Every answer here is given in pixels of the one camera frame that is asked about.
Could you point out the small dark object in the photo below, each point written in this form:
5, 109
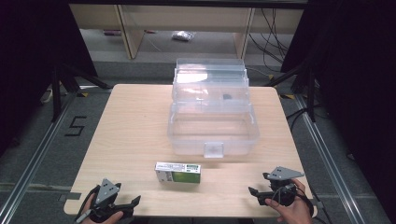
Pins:
227, 96

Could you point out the person's left hand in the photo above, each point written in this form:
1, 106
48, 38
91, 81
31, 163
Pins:
109, 217

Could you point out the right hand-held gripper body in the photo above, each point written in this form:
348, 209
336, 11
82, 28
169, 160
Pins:
282, 180

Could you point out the person's right hand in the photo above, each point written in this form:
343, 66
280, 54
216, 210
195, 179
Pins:
295, 211

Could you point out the clear plastic bag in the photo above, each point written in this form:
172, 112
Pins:
183, 35

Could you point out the light wooden desk frame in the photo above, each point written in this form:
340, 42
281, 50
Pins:
186, 18

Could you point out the dark curtain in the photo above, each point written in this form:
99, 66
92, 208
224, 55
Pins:
31, 62
358, 77

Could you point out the metal floor rail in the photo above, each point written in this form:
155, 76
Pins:
330, 161
34, 161

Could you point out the green and white carton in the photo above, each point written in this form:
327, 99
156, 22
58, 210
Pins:
179, 174

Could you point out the black metal stand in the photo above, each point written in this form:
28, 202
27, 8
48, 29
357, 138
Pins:
56, 93
310, 93

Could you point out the clear plastic storage box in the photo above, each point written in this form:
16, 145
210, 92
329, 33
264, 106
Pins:
212, 124

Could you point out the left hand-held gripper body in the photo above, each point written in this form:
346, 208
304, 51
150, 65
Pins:
106, 190

